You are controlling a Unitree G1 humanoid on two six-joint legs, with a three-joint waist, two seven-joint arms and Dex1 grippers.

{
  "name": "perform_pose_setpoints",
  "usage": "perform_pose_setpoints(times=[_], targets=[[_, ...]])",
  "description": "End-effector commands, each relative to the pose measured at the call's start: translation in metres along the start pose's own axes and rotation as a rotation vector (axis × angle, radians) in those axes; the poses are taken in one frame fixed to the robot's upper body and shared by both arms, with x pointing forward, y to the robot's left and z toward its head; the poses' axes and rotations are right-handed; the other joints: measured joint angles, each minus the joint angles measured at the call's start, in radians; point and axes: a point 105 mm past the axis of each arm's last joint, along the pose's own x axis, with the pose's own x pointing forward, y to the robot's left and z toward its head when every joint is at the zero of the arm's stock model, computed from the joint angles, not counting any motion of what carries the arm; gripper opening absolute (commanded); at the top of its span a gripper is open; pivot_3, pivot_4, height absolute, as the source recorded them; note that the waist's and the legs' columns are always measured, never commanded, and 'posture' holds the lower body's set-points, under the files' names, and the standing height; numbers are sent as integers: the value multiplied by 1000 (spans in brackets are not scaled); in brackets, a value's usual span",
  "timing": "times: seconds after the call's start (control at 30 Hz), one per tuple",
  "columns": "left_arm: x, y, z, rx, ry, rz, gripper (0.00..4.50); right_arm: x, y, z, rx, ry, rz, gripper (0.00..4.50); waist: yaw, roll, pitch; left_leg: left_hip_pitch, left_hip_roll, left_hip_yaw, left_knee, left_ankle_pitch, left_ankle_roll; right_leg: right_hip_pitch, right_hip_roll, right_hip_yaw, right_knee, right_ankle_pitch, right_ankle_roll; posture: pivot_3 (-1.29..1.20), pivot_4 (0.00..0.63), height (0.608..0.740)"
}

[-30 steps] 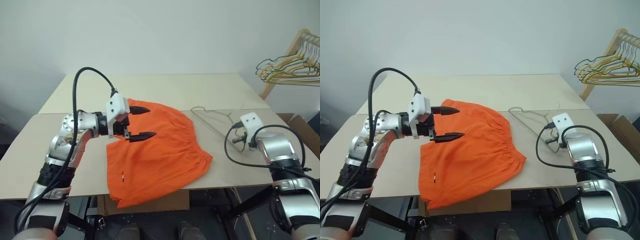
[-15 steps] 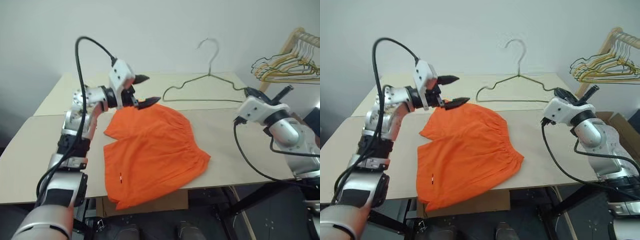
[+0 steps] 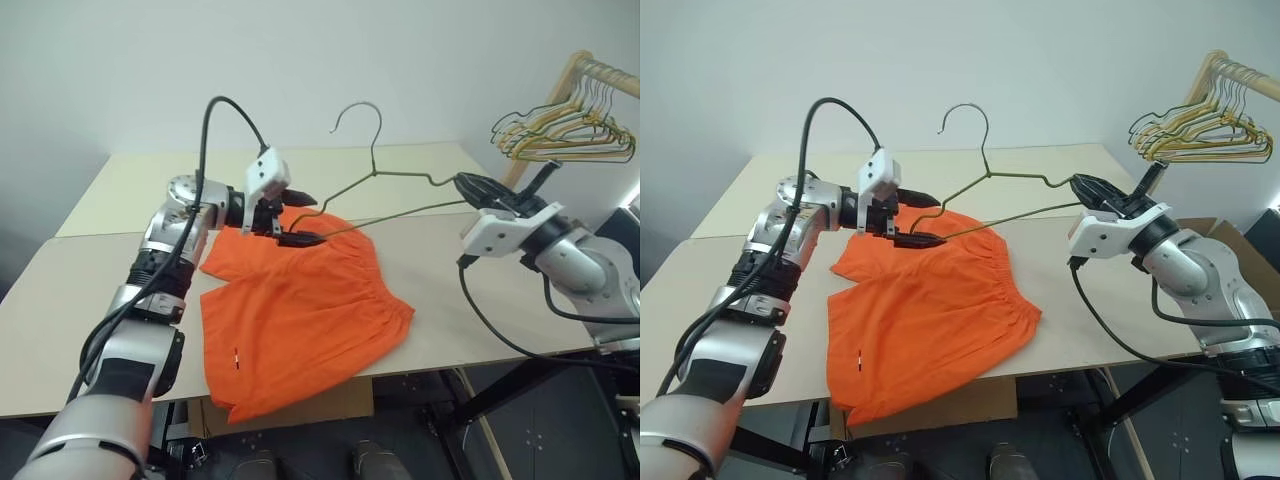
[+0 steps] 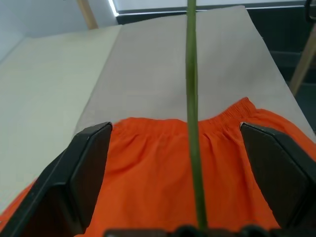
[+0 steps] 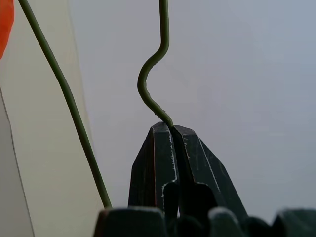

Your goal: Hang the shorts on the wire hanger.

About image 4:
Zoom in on wooden clothes rack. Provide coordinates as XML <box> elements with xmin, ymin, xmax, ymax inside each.
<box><xmin>76</xmin><ymin>0</ymin><xmax>316</xmax><ymax>97</ymax></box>

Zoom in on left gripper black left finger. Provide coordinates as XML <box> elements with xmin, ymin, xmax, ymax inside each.
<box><xmin>0</xmin><ymin>121</ymin><xmax>114</xmax><ymax>237</ymax></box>

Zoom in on green wire hanger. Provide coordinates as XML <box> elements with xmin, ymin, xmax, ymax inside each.
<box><xmin>185</xmin><ymin>0</ymin><xmax>208</xmax><ymax>229</ymax></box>

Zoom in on white window frame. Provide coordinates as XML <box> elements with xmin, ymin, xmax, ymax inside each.
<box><xmin>108</xmin><ymin>0</ymin><xmax>119</xmax><ymax>16</ymax></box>

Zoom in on orange shorts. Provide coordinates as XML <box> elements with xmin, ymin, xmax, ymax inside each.
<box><xmin>0</xmin><ymin>96</ymin><xmax>316</xmax><ymax>237</ymax></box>

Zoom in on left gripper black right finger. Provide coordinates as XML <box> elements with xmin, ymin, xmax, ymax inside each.
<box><xmin>239</xmin><ymin>122</ymin><xmax>316</xmax><ymax>232</ymax></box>

